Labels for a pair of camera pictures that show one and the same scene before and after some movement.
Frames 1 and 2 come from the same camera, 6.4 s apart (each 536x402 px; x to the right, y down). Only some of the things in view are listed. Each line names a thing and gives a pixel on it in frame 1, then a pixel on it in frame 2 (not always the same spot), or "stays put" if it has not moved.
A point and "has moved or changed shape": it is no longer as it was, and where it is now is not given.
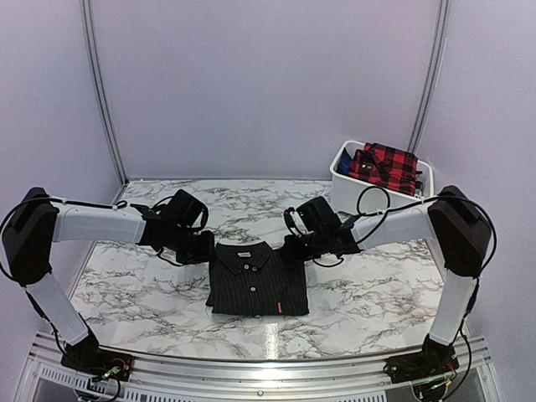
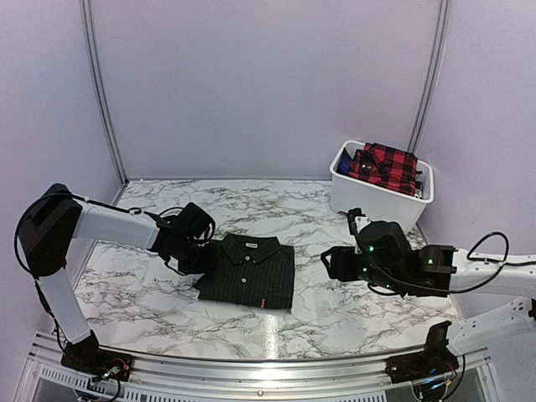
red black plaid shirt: [383, 166] stays put
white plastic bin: [353, 196] stays put
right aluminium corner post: [435, 61] stays put
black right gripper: [292, 253] -> [341, 268]
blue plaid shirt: [343, 163] stays put
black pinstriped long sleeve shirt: [254, 279] has moved or changed shape
